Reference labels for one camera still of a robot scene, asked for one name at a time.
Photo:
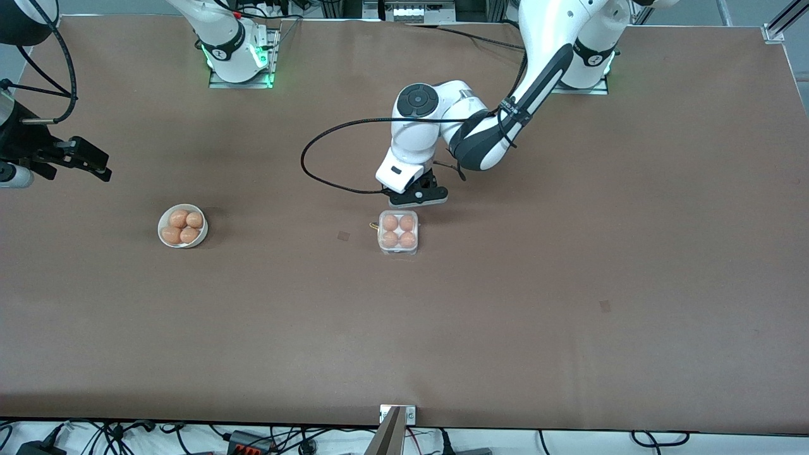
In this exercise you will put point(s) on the metal table clamp bracket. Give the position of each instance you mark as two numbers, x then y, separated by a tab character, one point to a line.
411	414

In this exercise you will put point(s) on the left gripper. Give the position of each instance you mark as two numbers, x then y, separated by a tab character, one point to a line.
425	183

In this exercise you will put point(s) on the black orange connector box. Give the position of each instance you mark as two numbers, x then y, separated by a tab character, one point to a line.
249	441

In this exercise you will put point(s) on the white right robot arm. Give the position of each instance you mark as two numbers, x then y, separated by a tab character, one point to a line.
224	38

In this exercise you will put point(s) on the grey camera pole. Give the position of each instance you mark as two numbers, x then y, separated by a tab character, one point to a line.
387	439

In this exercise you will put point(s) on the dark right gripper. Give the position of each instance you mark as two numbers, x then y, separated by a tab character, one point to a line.
24	144

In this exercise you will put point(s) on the metal corner bracket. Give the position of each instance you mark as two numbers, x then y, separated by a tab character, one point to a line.
773	33

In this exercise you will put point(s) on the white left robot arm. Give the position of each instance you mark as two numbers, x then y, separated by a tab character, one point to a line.
417	134

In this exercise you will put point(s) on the black plug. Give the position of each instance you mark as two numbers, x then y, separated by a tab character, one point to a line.
446	443

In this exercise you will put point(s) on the clear plastic egg carton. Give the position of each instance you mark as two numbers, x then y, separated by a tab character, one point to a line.
399	251

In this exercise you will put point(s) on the brown egg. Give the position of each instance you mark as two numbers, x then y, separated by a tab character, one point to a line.
390	239
194	220
407	222
189	235
179	218
407	239
170	235
390	222

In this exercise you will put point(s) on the white terminal block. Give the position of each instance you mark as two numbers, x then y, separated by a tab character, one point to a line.
414	11

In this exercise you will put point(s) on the white ceramic bowl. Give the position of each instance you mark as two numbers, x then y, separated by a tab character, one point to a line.
204	234

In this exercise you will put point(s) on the black power adapter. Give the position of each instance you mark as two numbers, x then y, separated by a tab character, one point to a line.
38	449

